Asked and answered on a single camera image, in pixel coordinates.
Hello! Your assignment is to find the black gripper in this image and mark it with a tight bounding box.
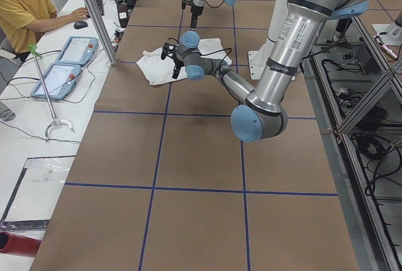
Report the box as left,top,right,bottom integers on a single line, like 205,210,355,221
172,54,184,79
190,5,204,30

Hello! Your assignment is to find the white printed t-shirt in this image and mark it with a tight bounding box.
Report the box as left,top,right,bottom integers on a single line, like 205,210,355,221
137,36,231,86

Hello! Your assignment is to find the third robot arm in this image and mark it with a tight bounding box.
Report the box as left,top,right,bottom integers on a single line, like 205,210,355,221
372,13,401,45

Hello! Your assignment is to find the black labelled box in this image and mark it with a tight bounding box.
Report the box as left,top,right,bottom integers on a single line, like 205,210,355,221
117,2,129,28

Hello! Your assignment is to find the upper teach pendant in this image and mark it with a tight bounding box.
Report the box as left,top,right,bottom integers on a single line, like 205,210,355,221
56,36,99,66

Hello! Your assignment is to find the teach pendant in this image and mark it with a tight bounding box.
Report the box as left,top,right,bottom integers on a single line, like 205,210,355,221
39,63,82,100
56,36,99,66

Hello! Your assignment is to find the black keyboard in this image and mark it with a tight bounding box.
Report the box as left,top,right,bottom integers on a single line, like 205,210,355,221
91,0,105,16

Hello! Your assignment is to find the black computer mouse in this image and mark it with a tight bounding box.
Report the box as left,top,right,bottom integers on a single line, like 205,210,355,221
73,20,88,30

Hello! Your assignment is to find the lower teach pendant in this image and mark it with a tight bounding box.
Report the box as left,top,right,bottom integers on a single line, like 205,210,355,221
39,63,82,100

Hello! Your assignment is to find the metal grabber pole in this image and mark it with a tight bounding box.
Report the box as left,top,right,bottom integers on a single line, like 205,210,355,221
28,45,75,142

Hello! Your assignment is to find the seated person yellow shirt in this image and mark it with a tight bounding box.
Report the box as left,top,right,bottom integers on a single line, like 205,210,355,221
1,0,89,61

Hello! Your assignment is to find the transparent plastic bag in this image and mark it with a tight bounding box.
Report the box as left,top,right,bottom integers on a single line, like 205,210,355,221
1,155,75,232

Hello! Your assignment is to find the red fire extinguisher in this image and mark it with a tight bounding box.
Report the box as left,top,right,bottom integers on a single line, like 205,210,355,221
1,231,41,258

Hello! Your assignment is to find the aluminium frame post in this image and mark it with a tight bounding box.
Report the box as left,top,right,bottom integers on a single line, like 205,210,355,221
84,0,117,65

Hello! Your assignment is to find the aluminium frame rack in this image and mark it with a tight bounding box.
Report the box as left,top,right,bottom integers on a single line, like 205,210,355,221
303,11,401,270

